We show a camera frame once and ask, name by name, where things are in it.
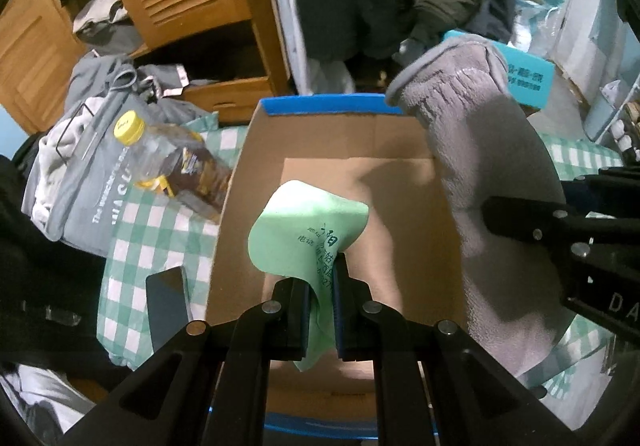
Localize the green checkered tablecloth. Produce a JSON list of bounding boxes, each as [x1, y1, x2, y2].
[[97, 113, 626, 402]]

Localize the green printed cloth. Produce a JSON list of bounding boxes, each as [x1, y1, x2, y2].
[[247, 180, 371, 373]]

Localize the grey printed hoodie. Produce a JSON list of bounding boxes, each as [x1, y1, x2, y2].
[[22, 95, 153, 258]]

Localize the black phone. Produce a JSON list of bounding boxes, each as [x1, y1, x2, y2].
[[145, 266, 195, 353]]

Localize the grey fleece sock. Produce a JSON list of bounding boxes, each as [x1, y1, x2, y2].
[[385, 37, 568, 377]]

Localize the white shoe rack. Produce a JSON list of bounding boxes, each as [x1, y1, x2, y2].
[[582, 73, 640, 149]]

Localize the cardboard box with blue rim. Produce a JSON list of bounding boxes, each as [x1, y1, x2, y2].
[[202, 96, 481, 432]]

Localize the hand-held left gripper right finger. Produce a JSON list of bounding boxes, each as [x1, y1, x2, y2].
[[332, 251, 587, 446]]

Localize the black garment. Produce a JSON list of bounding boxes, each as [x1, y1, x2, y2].
[[0, 131, 118, 374]]

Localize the teal printed box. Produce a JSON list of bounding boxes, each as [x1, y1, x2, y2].
[[442, 29, 556, 110]]

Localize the grey folded clothes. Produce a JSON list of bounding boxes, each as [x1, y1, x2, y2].
[[71, 0, 147, 58]]

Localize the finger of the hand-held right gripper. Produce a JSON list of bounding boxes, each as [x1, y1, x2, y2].
[[561, 167, 640, 218], [481, 196, 593, 254]]

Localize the yellow-capped plastic bottle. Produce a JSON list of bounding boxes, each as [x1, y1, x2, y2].
[[114, 110, 234, 225]]

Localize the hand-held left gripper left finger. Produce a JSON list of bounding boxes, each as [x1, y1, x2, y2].
[[59, 277, 310, 446]]

